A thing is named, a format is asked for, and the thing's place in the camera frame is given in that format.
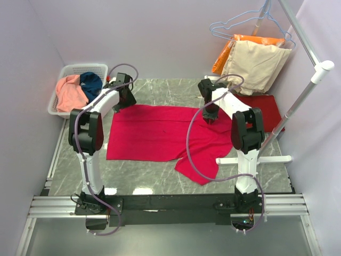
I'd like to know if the folded dark red t shirt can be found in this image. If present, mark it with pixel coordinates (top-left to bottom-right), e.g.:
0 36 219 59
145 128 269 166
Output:
236 95 281 133

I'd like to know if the salmon pink t shirt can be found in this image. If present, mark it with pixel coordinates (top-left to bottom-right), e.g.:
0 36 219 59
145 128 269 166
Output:
55 75 89 113

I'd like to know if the black base beam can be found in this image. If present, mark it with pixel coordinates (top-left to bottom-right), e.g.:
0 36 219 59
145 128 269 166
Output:
75 194 262 227

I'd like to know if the pink red t shirt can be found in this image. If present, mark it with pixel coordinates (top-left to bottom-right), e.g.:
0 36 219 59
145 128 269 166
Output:
106 105 232 185

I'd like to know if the aluminium rail frame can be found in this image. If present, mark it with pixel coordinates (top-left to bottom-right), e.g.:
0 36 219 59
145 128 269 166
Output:
15 194 322 255

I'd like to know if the orange hanging garment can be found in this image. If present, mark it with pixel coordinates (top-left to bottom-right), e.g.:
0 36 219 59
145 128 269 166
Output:
212 34 286 76

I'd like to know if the white plastic laundry basket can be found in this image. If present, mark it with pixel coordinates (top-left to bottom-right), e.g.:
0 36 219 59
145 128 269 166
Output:
48 63 108 119

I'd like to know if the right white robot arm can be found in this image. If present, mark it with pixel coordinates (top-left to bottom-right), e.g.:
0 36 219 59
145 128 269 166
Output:
198 78 265 213

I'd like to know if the metal clothes rack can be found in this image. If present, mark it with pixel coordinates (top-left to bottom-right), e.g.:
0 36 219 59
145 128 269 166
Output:
204 0 335 167

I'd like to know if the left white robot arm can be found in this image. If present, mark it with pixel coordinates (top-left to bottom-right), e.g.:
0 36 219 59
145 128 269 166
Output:
68 73 136 214

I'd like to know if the beige hanging garment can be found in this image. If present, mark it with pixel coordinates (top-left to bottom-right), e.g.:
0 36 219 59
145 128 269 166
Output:
221 41 291 95

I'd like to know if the blue wire hanger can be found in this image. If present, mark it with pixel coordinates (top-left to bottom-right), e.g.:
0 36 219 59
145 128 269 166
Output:
209 1 296 49

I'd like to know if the dark blue t shirt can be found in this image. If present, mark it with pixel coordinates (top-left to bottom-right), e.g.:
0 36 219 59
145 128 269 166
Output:
79 72 103 103

